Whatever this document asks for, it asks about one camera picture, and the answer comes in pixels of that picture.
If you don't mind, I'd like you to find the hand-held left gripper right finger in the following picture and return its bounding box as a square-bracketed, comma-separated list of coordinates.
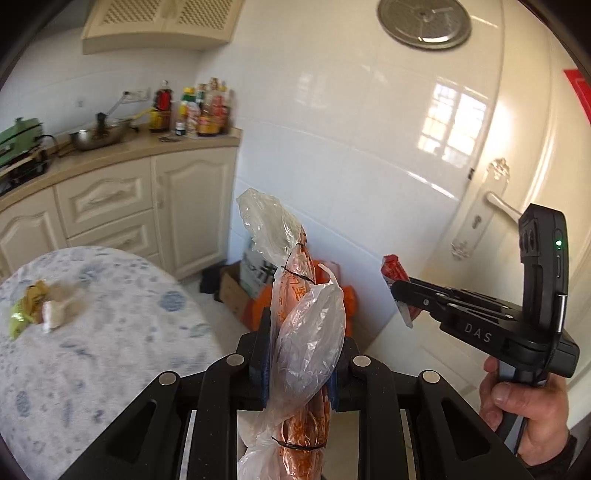
[323, 337, 536, 480]

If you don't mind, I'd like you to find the green electric pot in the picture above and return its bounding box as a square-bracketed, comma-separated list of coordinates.
[0, 117, 45, 169]

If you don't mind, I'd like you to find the person's right forearm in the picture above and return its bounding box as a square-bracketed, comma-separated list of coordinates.
[519, 431, 579, 480]

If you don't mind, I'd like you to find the cardboard box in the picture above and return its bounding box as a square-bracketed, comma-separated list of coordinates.
[219, 265, 256, 325]

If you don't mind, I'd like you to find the silver door handle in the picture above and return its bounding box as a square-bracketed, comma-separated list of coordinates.
[450, 158, 525, 259]

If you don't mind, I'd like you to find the steel wok with spatula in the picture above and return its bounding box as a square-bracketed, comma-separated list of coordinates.
[69, 91, 140, 152]

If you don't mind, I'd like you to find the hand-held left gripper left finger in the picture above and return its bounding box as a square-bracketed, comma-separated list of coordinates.
[60, 307, 278, 480]

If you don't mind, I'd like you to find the dark sauce bottle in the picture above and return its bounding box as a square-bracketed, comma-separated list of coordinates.
[148, 80, 174, 134]

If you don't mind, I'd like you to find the person's right hand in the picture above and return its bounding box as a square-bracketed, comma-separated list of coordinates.
[479, 357, 571, 467]

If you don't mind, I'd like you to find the cream base cabinet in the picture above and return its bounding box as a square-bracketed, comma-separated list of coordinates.
[0, 138, 241, 283]

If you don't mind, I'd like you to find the orange sausage wrapper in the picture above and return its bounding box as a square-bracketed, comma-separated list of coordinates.
[271, 244, 331, 480]

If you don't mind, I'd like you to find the blue floral tablecloth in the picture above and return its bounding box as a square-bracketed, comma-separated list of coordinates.
[0, 246, 228, 480]

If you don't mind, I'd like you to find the white printed plastic bag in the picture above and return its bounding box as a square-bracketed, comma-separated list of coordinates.
[242, 237, 283, 299]

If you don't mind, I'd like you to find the cream small drawer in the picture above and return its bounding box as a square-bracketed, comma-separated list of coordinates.
[67, 210, 160, 260]

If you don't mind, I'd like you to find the white crumpled tissue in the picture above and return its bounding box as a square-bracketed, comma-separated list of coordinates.
[41, 288, 86, 332]

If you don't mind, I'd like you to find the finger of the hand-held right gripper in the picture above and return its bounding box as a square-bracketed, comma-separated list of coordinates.
[390, 278, 467, 320]
[441, 286, 522, 311]

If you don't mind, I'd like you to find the round metal wall cover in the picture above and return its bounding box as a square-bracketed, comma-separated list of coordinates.
[376, 0, 472, 51]

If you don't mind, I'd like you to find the cream large drawer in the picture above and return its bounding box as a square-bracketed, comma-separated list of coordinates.
[54, 171, 155, 238]

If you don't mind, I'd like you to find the group of condiment bottles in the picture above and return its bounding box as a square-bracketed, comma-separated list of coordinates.
[174, 78, 232, 137]

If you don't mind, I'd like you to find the clear plastic bag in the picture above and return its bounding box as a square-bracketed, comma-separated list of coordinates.
[235, 188, 347, 480]

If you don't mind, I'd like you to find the black gas stove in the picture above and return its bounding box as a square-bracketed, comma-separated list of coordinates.
[0, 159, 51, 197]

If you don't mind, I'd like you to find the cream door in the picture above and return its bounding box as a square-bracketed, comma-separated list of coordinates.
[365, 0, 591, 462]

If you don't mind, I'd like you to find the cream lattice wall cabinet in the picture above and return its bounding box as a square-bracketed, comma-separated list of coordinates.
[82, 0, 245, 55]

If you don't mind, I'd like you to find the orange plastic bag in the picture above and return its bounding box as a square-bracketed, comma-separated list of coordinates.
[245, 261, 357, 343]

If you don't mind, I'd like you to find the yellow green wrapper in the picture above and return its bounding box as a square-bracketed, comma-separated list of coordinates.
[9, 281, 49, 341]

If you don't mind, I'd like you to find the red door decoration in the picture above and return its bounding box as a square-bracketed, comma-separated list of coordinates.
[563, 68, 591, 125]

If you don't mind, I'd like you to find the red snack wrapper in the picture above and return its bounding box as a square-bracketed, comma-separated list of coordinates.
[381, 254, 423, 329]

